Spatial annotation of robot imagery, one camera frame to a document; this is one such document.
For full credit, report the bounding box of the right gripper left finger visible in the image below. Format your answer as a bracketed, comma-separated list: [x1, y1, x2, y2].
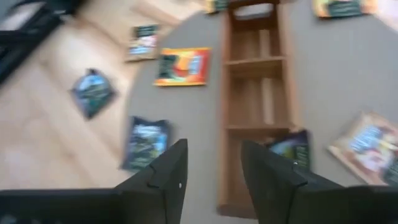
[0, 139, 188, 224]

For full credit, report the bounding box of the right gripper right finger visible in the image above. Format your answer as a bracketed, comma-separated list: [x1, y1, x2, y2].
[241, 140, 398, 224]

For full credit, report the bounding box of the dark blue tea packet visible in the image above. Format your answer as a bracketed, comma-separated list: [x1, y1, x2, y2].
[267, 129, 312, 171]
[120, 116, 171, 172]
[68, 68, 118, 121]

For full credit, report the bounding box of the beige peach tea packet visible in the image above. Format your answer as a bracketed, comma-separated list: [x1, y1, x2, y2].
[326, 111, 398, 187]
[126, 24, 161, 62]

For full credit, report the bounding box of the wooden tea organizer box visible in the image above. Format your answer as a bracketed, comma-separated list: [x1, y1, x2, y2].
[216, 0, 302, 220]

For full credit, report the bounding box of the orange mango tea packet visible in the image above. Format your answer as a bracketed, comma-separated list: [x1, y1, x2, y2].
[153, 47, 212, 87]
[205, 0, 231, 15]
[312, 0, 379, 19]

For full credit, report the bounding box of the round grey mat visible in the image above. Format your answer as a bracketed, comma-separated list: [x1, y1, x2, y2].
[119, 0, 398, 224]

